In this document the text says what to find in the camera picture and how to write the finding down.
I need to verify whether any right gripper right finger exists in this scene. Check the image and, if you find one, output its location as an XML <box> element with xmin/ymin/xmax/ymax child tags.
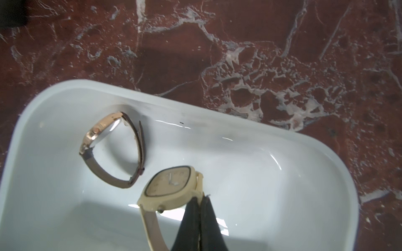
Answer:
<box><xmin>200</xmin><ymin>196</ymin><xmax>228</xmax><ymax>251</ymax></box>

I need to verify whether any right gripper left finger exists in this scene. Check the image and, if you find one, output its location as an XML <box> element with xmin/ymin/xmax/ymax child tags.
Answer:
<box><xmin>171</xmin><ymin>197</ymin><xmax>200</xmax><ymax>251</ymax></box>

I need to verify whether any rose gold brown-strap watch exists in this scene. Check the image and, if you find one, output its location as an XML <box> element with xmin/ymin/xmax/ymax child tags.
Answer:
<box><xmin>79</xmin><ymin>111</ymin><xmax>146</xmax><ymax>189</ymax></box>

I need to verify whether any yellow and black toolbox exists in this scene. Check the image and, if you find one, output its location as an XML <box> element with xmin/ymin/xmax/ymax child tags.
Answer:
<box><xmin>0</xmin><ymin>0</ymin><xmax>28</xmax><ymax>28</ymax></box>

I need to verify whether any cream square-face watch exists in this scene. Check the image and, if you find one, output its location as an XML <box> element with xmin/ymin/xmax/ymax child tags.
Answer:
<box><xmin>137</xmin><ymin>166</ymin><xmax>204</xmax><ymax>251</ymax></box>

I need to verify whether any white plastic storage box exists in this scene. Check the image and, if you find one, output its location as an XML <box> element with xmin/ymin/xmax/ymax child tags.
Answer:
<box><xmin>1</xmin><ymin>79</ymin><xmax>359</xmax><ymax>251</ymax></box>

